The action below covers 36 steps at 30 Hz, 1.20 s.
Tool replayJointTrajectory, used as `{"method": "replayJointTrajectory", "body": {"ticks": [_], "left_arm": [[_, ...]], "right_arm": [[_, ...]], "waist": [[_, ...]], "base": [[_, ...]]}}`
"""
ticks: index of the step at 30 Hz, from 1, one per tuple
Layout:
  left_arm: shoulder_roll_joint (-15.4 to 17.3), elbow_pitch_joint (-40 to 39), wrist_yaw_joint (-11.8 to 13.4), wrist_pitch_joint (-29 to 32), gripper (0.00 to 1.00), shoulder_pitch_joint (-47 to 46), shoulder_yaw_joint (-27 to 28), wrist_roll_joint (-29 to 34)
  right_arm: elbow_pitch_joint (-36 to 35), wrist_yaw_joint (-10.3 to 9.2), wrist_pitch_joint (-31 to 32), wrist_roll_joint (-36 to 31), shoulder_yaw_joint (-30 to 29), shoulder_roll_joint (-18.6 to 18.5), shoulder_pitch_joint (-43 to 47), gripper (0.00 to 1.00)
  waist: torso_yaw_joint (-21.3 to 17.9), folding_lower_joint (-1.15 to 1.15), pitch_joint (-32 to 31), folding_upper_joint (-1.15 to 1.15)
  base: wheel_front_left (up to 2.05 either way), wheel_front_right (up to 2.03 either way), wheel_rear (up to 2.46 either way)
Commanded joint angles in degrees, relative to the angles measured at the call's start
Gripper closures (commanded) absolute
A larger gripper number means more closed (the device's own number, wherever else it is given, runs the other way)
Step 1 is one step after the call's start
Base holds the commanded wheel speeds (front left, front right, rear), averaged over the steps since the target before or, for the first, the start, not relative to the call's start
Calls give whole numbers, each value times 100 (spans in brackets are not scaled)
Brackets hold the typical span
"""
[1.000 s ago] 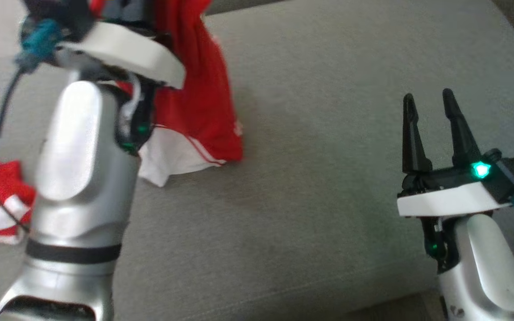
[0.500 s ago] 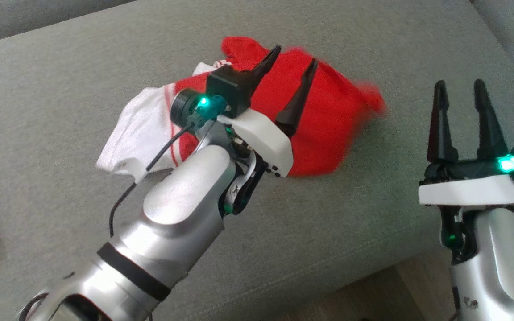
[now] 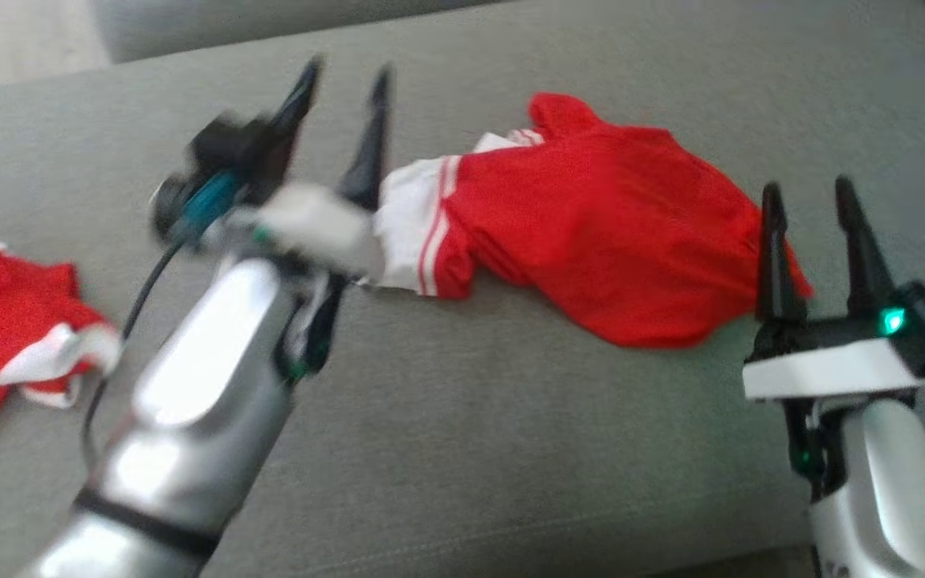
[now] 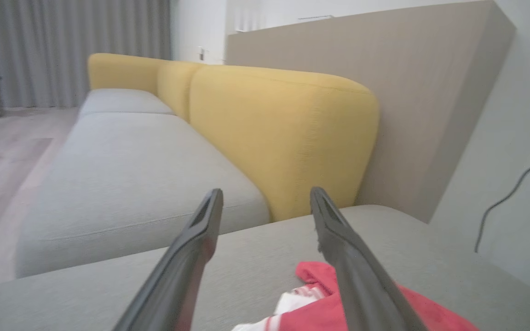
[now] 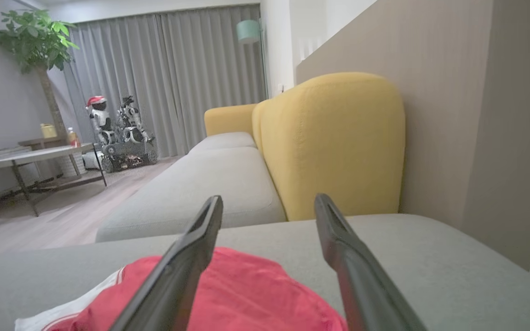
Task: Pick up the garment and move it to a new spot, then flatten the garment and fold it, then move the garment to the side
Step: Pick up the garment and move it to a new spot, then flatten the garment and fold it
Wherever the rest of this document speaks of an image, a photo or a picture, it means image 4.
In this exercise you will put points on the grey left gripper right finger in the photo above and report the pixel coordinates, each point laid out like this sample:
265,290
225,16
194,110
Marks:
361,285

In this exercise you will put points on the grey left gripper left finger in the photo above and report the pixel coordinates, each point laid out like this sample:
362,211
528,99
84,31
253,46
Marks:
182,276

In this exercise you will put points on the red white basketball jersey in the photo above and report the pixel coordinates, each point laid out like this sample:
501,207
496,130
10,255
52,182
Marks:
313,276

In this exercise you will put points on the grey and yellow sofa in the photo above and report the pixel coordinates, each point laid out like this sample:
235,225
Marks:
85,303

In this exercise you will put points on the grey sofa seat cushion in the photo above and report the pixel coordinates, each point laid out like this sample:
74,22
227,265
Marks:
122,101
131,184

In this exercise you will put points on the yellow sofa back cushion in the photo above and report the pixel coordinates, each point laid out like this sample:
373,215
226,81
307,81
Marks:
175,87
283,138
122,71

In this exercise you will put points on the grey pleated curtain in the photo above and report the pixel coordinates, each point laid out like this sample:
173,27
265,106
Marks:
62,46

